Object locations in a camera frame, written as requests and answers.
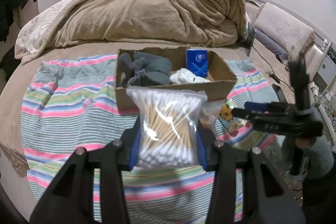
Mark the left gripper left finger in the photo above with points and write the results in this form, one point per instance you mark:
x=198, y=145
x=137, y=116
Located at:
x=69, y=197

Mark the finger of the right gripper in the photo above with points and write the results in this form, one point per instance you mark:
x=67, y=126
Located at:
x=261, y=119
x=272, y=107

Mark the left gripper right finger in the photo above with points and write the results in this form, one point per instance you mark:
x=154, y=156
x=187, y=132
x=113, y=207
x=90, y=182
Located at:
x=266, y=197

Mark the white sock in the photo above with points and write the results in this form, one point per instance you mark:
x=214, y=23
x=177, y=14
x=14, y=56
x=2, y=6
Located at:
x=184, y=76

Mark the bag of cotton swabs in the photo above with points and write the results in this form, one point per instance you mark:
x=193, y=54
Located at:
x=168, y=124

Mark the grey socks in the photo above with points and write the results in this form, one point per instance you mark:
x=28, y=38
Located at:
x=144, y=70

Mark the black phone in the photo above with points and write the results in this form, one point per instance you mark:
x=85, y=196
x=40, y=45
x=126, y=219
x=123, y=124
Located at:
x=279, y=93

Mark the cartoon tissue pack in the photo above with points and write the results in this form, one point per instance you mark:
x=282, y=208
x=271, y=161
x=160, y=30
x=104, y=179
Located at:
x=228, y=121

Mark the clear bag of snacks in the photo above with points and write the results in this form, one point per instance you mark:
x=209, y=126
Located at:
x=210, y=113

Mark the grey pillow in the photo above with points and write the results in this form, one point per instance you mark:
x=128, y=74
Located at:
x=271, y=45

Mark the black tablet on stand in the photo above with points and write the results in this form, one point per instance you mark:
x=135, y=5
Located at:
x=250, y=39

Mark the embroidered beige pillow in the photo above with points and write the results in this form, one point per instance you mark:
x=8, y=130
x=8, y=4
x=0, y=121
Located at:
x=291, y=34

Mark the cardboard box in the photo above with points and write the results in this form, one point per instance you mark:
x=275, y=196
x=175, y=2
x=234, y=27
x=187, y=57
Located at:
x=172, y=68

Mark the blue tissue pack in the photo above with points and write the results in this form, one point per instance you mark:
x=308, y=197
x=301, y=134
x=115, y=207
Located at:
x=197, y=62

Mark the striped colourful towel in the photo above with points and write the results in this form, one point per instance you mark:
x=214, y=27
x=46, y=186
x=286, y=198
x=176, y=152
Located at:
x=72, y=103

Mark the beige blanket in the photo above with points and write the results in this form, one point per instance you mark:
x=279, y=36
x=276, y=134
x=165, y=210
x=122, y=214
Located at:
x=202, y=23

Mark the floral white quilt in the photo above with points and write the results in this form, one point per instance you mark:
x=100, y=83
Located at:
x=29, y=38

